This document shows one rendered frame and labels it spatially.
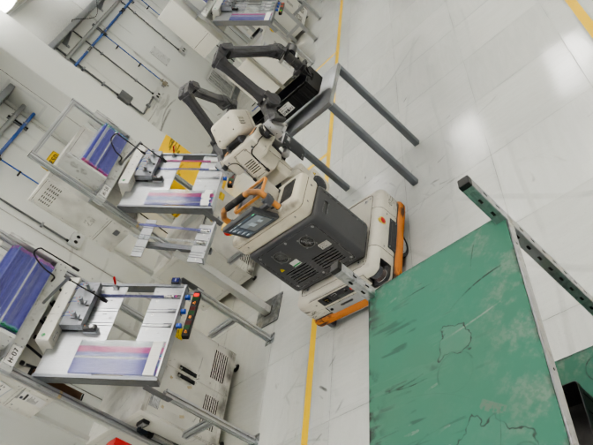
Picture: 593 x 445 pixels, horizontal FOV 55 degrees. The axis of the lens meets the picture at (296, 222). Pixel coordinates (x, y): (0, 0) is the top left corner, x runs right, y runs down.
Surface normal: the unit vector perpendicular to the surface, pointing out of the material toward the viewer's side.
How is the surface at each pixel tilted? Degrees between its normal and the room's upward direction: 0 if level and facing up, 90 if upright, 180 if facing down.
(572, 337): 0
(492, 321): 0
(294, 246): 90
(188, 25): 90
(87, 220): 90
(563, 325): 0
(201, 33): 90
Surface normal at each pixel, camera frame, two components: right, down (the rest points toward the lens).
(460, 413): -0.73, -0.56
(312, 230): -0.17, 0.70
